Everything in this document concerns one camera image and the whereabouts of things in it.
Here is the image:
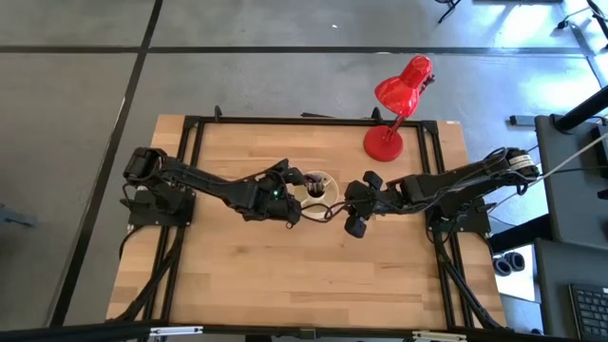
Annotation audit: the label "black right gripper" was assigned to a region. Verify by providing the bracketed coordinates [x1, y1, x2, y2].
[344, 180, 391, 239]

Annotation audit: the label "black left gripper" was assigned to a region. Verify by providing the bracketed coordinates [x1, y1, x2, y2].
[242, 159, 308, 225]

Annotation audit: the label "cream round divided organizer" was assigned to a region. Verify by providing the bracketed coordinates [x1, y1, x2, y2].
[293, 170, 341, 221]

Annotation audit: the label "red desk lamp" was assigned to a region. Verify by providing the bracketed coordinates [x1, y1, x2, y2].
[363, 55, 436, 162]

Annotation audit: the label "black headphones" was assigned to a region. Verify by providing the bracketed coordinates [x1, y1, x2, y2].
[492, 251, 526, 277]

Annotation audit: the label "grey desk with keyboard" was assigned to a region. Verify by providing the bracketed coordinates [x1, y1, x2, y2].
[534, 237, 608, 341]

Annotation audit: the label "black office chair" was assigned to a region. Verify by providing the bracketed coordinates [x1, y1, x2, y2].
[434, 0, 462, 25]

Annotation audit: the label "black keyboard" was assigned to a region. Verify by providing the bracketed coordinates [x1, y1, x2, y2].
[568, 283, 608, 339]

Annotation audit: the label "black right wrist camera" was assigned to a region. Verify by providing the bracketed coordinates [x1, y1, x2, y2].
[362, 170, 385, 192]

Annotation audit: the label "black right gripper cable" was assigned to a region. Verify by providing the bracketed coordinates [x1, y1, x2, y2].
[327, 199, 355, 219]

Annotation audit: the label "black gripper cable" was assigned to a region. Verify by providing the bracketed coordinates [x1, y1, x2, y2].
[327, 199, 355, 219]
[283, 201, 333, 230]

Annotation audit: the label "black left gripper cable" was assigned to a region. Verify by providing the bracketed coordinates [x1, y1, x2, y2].
[283, 201, 333, 230]

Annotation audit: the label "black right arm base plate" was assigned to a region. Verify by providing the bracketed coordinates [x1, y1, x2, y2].
[425, 201, 493, 235]

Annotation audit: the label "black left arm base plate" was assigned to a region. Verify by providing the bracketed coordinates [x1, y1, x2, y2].
[126, 188, 197, 228]

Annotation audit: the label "silver frame bracket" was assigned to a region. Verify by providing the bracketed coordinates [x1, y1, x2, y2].
[411, 331, 467, 342]
[149, 325, 204, 337]

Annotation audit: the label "grey desk with black post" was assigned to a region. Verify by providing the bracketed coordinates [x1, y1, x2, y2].
[534, 85, 608, 251]

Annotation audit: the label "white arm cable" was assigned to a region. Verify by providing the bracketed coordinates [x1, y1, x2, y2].
[539, 134, 608, 184]

